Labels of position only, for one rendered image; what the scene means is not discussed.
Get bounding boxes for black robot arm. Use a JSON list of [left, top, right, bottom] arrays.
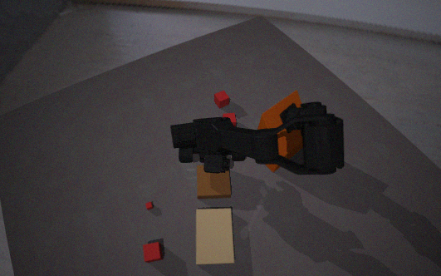
[[170, 101, 344, 175]]

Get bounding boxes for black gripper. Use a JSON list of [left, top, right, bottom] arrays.
[[179, 145, 246, 163]]

